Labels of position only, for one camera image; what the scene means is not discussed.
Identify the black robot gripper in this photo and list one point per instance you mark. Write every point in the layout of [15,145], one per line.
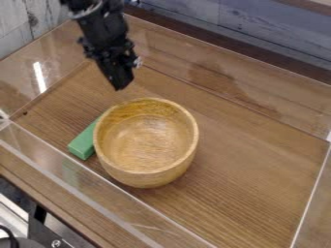
[107,43]

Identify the brown wooden bowl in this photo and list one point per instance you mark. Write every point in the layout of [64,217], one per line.
[146,140]

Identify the green rectangular block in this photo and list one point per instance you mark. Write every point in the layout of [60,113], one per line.
[81,147]

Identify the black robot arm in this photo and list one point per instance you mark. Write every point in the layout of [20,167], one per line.
[79,5]

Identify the clear acrylic enclosure wall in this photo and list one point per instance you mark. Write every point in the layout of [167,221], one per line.
[265,120]

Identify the black table leg bracket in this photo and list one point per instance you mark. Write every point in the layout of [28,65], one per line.
[40,233]

